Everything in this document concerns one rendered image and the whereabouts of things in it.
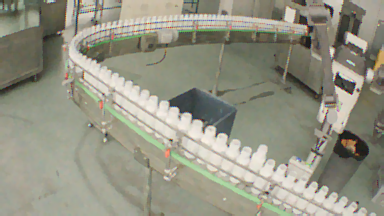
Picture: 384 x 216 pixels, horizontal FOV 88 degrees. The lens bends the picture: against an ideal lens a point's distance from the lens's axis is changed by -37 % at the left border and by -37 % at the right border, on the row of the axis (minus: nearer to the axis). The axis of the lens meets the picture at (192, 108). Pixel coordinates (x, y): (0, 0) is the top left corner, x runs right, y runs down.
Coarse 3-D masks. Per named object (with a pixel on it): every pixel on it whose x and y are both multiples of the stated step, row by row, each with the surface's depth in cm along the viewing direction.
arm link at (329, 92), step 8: (328, 16) 83; (312, 24) 88; (320, 24) 86; (328, 24) 85; (320, 32) 88; (320, 40) 90; (328, 40) 89; (320, 48) 92; (328, 48) 90; (328, 56) 92; (328, 64) 94; (328, 72) 95; (328, 80) 97; (328, 88) 99; (328, 96) 102; (328, 104) 103
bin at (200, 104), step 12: (180, 96) 180; (192, 96) 191; (204, 96) 187; (180, 108) 186; (192, 108) 197; (204, 108) 191; (216, 108) 185; (228, 108) 179; (192, 120) 158; (204, 120) 194; (216, 120) 188; (228, 120) 172; (216, 132) 165; (228, 132) 181
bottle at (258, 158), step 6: (258, 150) 104; (264, 150) 103; (252, 156) 107; (258, 156) 105; (264, 156) 105; (252, 162) 106; (258, 162) 104; (252, 168) 106; (258, 168) 106; (246, 174) 110; (252, 174) 108; (246, 180) 110; (252, 180) 109
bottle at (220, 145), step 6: (222, 138) 116; (216, 144) 114; (222, 144) 113; (216, 150) 113; (222, 150) 113; (210, 156) 117; (216, 156) 115; (210, 162) 118; (216, 162) 116; (210, 168) 119; (216, 168) 118
